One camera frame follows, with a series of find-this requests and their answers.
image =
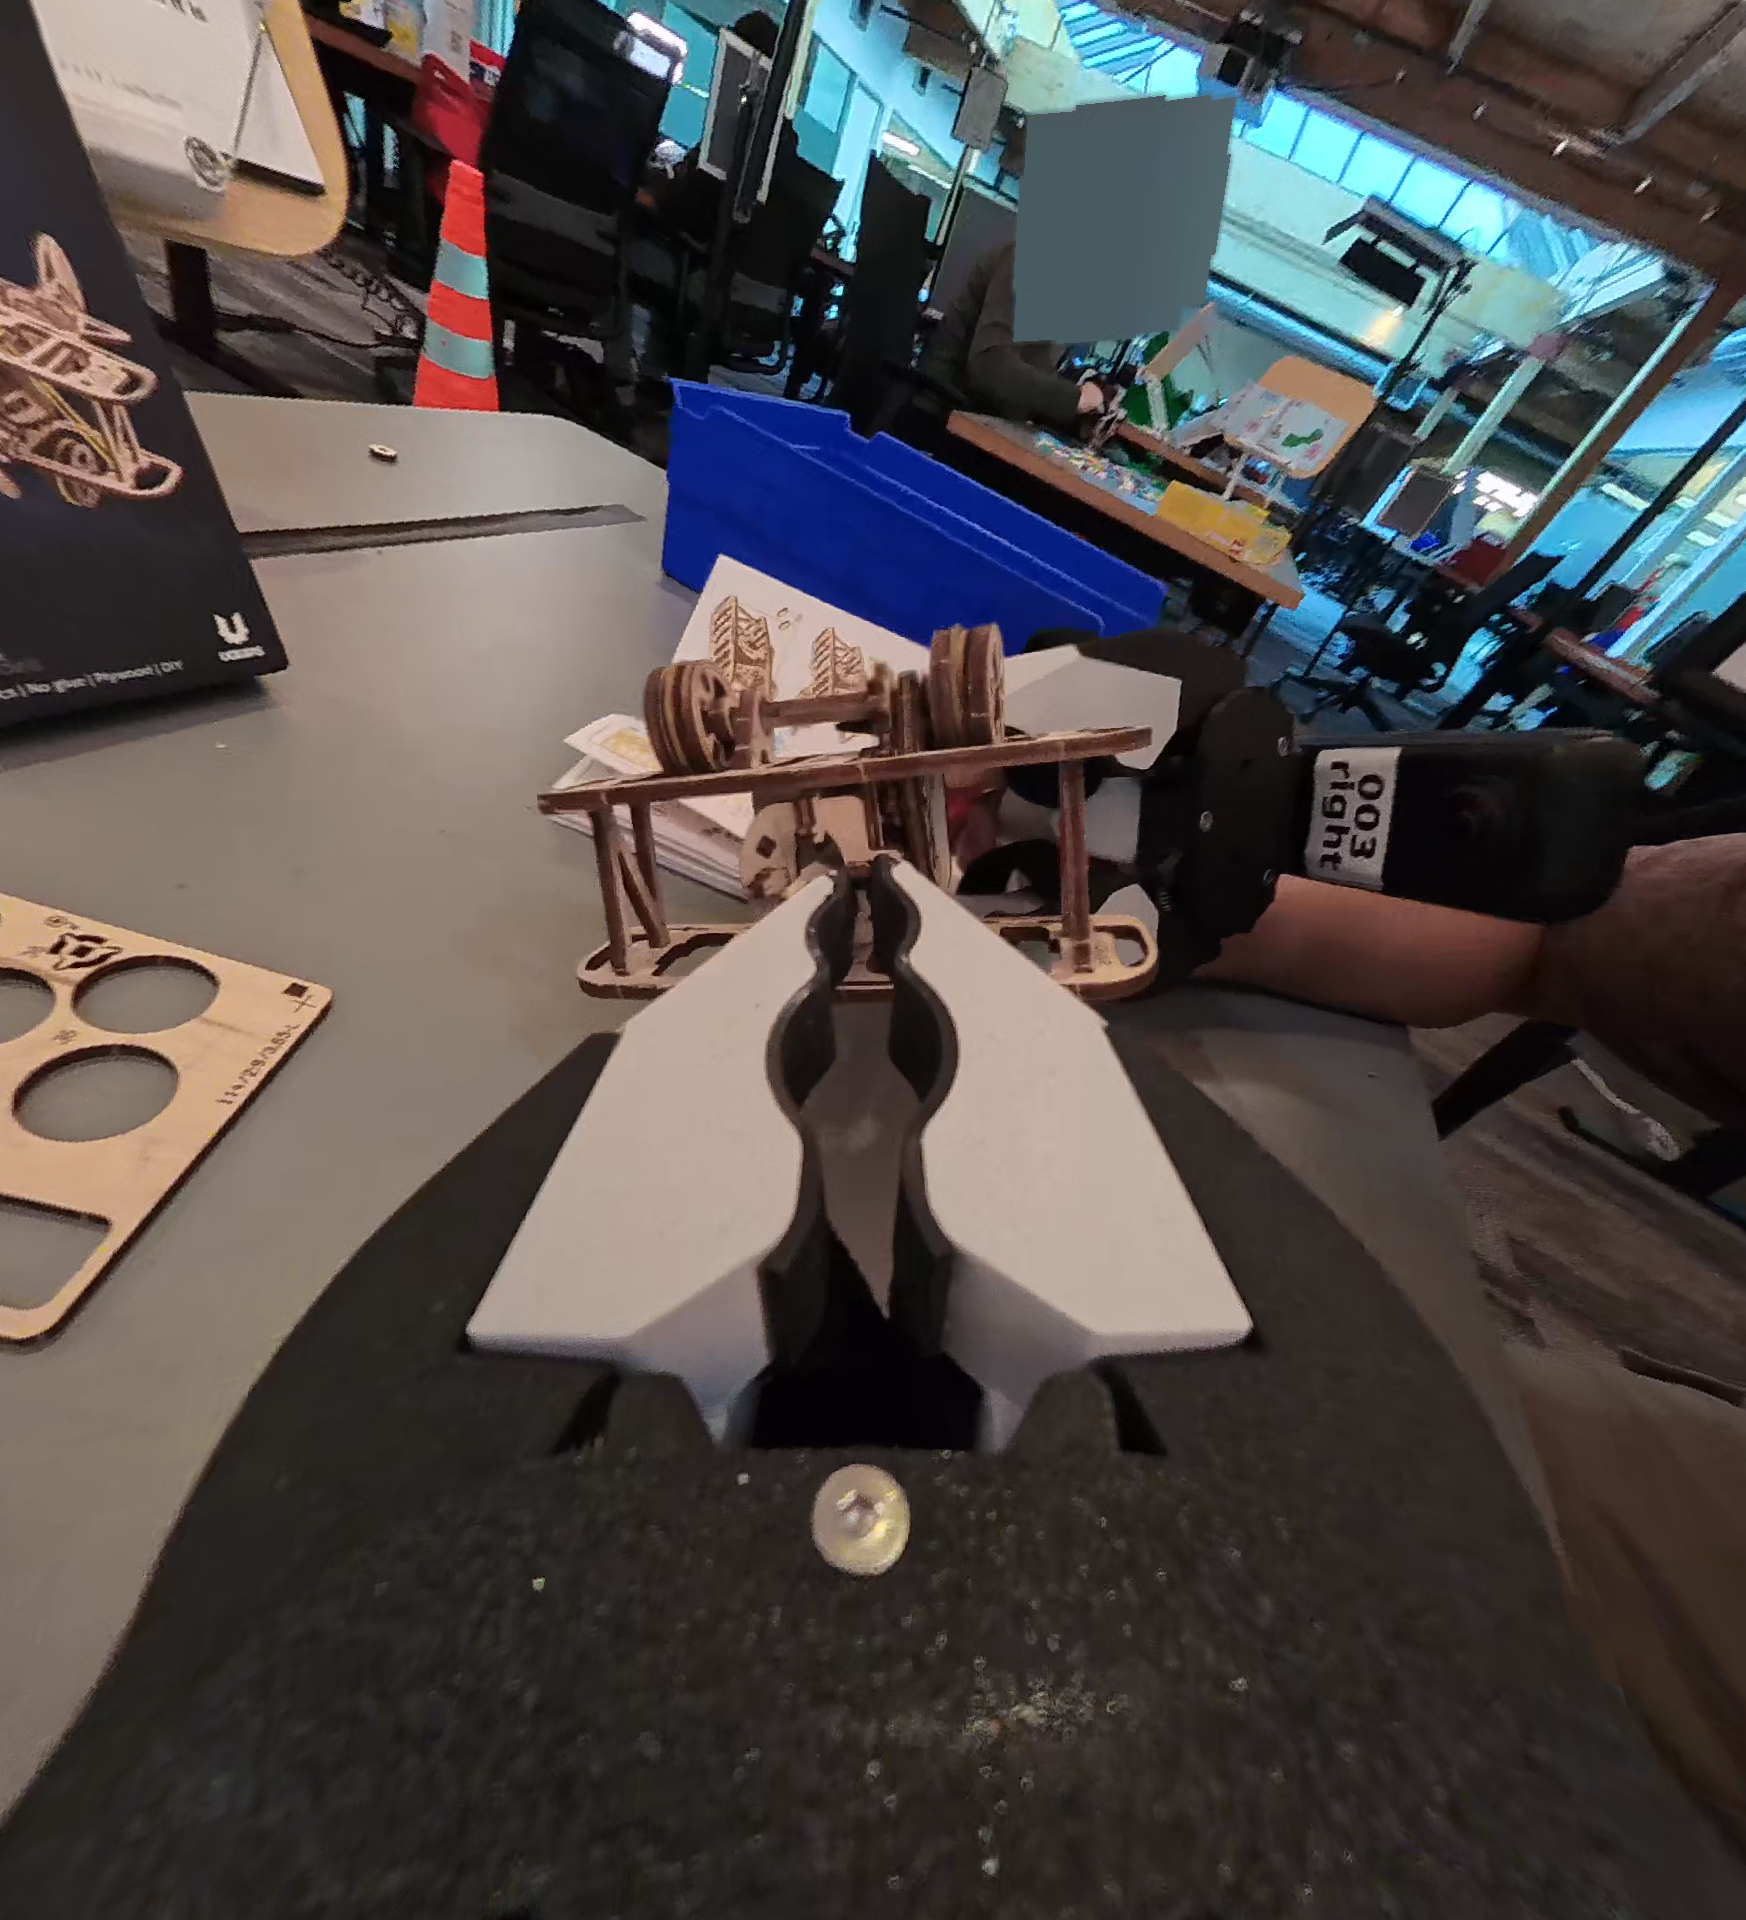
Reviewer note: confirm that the yellow box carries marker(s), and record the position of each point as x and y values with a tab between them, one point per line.
1221	521

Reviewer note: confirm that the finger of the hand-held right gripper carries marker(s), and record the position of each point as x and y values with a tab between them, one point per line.
1125	901
1114	702

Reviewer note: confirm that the orange traffic cone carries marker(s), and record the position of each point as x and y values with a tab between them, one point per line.
457	317

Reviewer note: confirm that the person's beige pants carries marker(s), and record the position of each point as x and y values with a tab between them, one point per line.
1698	1621

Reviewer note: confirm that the wooden biplane model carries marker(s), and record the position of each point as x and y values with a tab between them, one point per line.
874	764

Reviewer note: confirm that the wooden instruction board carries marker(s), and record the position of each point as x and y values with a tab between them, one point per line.
288	179

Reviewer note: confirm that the wooden background table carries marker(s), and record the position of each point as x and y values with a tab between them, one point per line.
1114	504

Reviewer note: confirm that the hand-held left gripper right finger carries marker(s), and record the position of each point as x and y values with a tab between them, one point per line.
1069	1201

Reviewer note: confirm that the person's right forearm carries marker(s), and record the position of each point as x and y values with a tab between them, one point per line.
1382	954

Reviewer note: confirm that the black biplane product box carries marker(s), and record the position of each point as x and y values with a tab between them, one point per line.
49	495

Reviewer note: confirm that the blue plastic bin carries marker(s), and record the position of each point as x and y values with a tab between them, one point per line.
888	526

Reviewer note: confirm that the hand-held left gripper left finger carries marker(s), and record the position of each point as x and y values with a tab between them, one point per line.
634	1201

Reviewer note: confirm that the grey desk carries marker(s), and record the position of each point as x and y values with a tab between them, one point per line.
363	721

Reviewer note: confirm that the black office chair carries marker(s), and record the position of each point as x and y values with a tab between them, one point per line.
574	179

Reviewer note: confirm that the white instruction booklet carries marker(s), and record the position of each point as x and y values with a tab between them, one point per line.
709	630

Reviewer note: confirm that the wooden sheet with round holes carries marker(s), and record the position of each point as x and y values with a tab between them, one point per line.
259	1036

